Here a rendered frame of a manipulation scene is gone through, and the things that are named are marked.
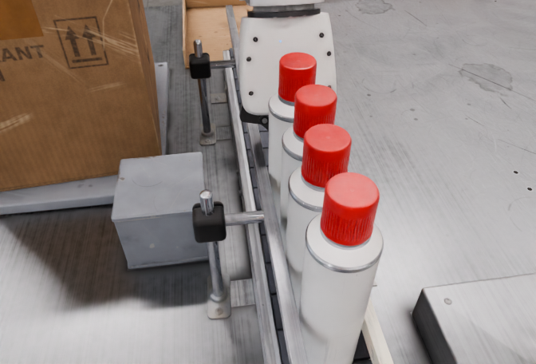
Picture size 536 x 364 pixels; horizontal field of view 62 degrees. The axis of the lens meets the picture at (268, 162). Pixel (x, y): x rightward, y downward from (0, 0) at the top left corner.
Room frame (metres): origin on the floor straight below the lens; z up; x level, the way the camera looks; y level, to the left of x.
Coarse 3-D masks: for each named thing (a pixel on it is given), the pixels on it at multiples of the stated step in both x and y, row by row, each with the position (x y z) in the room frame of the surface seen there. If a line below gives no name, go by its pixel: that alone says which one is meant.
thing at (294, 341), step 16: (256, 128) 0.42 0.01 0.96; (256, 144) 0.39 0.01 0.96; (256, 160) 0.36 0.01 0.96; (256, 176) 0.34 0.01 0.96; (272, 208) 0.29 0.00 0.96; (272, 224) 0.27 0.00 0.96; (272, 240) 0.25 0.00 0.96; (272, 256) 0.24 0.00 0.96; (288, 272) 0.22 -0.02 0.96; (288, 288) 0.20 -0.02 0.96; (288, 304) 0.19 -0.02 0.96; (288, 320) 0.18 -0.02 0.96; (288, 336) 0.16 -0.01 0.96; (288, 352) 0.16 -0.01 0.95; (304, 352) 0.15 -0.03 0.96
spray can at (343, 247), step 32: (352, 192) 0.19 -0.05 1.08; (320, 224) 0.19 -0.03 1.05; (352, 224) 0.18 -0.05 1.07; (320, 256) 0.18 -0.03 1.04; (352, 256) 0.17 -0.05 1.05; (320, 288) 0.17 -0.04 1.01; (352, 288) 0.17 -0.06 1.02; (320, 320) 0.17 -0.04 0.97; (352, 320) 0.17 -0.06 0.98; (320, 352) 0.17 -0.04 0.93; (352, 352) 0.17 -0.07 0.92
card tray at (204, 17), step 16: (192, 0) 1.09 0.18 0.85; (208, 0) 1.09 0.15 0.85; (224, 0) 1.10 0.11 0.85; (192, 16) 1.04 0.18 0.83; (208, 16) 1.04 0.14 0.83; (224, 16) 1.04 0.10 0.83; (240, 16) 1.04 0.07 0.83; (192, 32) 0.95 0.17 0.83; (208, 32) 0.95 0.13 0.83; (224, 32) 0.95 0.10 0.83; (192, 48) 0.87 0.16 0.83; (208, 48) 0.87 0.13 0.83; (224, 48) 0.87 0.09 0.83
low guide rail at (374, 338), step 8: (368, 304) 0.22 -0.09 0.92; (368, 312) 0.21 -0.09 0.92; (368, 320) 0.20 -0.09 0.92; (376, 320) 0.20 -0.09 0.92; (368, 328) 0.20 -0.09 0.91; (376, 328) 0.20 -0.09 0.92; (368, 336) 0.19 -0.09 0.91; (376, 336) 0.19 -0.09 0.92; (368, 344) 0.19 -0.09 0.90; (376, 344) 0.18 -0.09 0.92; (384, 344) 0.18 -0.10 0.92; (368, 352) 0.18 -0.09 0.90; (376, 352) 0.18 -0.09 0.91; (384, 352) 0.18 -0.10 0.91; (376, 360) 0.17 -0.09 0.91; (384, 360) 0.17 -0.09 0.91
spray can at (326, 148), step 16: (320, 128) 0.25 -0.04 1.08; (336, 128) 0.25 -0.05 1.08; (304, 144) 0.24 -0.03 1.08; (320, 144) 0.24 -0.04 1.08; (336, 144) 0.24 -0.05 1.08; (304, 160) 0.24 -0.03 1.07; (320, 160) 0.23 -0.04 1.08; (336, 160) 0.23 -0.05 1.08; (304, 176) 0.24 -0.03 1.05; (320, 176) 0.23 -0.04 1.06; (304, 192) 0.23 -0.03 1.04; (320, 192) 0.23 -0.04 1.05; (288, 208) 0.24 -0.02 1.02; (304, 208) 0.22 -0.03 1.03; (320, 208) 0.22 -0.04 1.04; (288, 224) 0.24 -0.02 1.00; (304, 224) 0.22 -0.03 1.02; (288, 240) 0.24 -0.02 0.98; (304, 240) 0.22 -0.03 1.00; (288, 256) 0.24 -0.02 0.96
